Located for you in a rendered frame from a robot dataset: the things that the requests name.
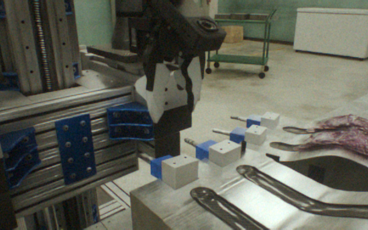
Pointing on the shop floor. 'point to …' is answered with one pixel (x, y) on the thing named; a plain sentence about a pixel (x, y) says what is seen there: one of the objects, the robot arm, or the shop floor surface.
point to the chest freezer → (339, 31)
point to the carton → (233, 34)
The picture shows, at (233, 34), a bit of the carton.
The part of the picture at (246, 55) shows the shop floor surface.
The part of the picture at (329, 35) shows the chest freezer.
